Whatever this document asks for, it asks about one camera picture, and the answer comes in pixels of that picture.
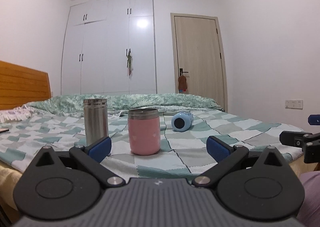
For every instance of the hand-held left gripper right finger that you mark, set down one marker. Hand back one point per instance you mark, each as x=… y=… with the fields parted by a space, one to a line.
x=217 y=149

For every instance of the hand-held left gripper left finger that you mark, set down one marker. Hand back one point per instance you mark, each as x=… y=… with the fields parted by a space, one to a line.
x=101 y=149

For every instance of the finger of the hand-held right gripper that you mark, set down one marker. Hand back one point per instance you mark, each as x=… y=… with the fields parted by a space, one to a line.
x=314 y=119
x=291 y=138

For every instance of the blue cup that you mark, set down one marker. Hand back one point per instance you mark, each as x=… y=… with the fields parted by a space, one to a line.
x=180 y=122

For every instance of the silver steel cup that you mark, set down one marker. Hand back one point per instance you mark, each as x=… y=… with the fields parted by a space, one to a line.
x=95 y=122

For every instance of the pink cup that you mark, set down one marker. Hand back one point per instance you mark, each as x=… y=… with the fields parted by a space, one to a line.
x=144 y=133

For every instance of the person's purple clothing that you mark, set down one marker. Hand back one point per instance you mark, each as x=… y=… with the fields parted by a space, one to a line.
x=311 y=199

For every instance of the green checkered bed sheet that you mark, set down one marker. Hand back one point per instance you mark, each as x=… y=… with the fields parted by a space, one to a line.
x=55 y=129

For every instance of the green floral quilt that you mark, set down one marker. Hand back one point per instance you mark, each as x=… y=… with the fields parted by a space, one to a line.
x=140 y=103

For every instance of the brown hanging bag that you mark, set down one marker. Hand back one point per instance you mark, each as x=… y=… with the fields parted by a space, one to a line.
x=182 y=83

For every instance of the light wooden door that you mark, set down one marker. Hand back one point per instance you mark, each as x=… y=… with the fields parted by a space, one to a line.
x=197 y=62

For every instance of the green hanging ornament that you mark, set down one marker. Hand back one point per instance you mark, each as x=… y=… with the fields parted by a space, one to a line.
x=129 y=63

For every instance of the floral pillow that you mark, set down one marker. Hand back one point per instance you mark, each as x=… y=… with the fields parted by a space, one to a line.
x=12 y=114

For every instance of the yellow mattress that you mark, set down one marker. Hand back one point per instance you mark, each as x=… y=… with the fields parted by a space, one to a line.
x=8 y=179

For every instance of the wooden bed headboard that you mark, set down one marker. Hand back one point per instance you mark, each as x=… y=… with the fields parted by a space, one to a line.
x=22 y=84

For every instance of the white wardrobe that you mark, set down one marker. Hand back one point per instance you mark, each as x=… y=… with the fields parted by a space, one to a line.
x=110 y=47

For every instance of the white wall socket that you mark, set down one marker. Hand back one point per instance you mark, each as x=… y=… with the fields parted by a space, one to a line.
x=294 y=104

